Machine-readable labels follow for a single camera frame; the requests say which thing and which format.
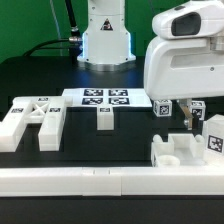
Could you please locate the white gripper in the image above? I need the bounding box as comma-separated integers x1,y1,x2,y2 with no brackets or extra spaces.
144,37,224,130

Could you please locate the white chair seat part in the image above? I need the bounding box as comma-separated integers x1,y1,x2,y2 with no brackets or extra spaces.
151,133,205,167

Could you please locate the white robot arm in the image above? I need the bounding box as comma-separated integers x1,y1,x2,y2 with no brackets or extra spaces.
144,36,224,130

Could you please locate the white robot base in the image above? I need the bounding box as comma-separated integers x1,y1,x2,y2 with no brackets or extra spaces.
77,0,136,71

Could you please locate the white tagged cube right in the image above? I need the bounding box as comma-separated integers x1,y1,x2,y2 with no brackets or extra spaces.
190,100,206,120

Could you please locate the white tagged cube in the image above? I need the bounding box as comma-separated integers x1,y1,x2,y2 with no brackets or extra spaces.
153,100,172,117
190,100,206,120

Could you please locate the white tagged cube left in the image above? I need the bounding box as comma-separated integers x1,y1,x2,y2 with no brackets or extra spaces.
153,100,172,117

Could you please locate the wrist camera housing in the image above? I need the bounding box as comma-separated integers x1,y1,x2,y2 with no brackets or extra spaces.
152,0,224,40

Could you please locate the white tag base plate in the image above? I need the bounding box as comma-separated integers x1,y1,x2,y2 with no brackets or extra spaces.
62,88,152,108

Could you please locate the black cable with connector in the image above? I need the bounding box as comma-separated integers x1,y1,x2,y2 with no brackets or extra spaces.
21,0,84,58

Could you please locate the white front fence rail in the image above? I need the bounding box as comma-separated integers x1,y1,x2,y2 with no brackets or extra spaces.
0,166,224,197

